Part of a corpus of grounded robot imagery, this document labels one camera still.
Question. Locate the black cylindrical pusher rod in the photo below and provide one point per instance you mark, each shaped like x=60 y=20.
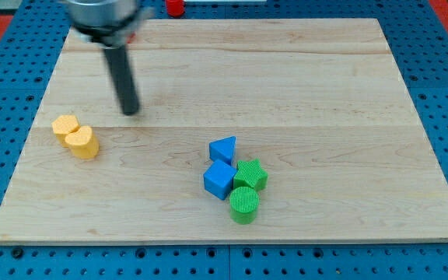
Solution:
x=122 y=78

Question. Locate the yellow heart block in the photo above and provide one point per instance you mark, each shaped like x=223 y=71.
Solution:
x=83 y=143

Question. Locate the blue cube block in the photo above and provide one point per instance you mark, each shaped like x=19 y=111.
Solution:
x=218 y=179

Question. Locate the red cylinder block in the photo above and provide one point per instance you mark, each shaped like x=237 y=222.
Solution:
x=175 y=8

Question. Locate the yellow hexagon block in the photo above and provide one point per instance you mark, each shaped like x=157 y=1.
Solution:
x=63 y=126

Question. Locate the blue triangle block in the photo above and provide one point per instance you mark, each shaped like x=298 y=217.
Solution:
x=223 y=149

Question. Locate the wooden board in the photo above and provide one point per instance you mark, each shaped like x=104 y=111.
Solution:
x=320 y=102

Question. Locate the green star block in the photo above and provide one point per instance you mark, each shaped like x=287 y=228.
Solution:
x=250 y=174

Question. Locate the green cylinder block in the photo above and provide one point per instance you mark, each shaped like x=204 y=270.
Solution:
x=244 y=202

